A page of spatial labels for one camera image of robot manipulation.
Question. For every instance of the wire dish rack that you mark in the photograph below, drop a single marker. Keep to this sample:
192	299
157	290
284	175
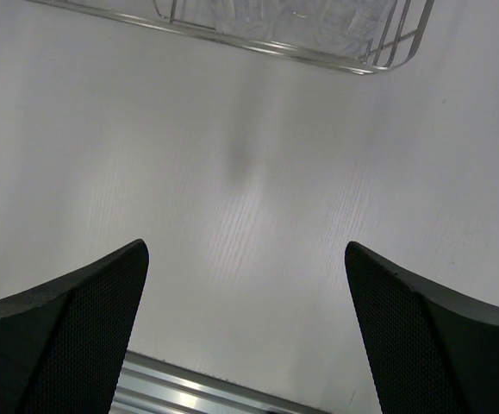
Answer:
360	37

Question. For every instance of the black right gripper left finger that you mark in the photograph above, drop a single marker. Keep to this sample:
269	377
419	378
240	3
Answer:
62	343

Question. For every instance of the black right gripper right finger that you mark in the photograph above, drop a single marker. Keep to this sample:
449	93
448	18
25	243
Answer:
430	349

